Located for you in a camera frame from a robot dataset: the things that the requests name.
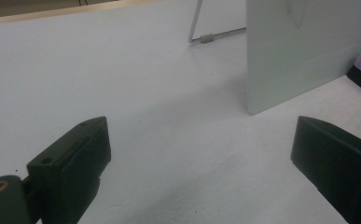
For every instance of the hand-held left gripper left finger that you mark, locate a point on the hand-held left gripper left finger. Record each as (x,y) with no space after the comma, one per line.
(72,161)

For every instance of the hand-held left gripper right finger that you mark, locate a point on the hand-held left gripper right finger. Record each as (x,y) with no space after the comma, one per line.
(340,161)

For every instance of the pale green glass whiteboard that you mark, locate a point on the pale green glass whiteboard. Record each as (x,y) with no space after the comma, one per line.
(293,62)

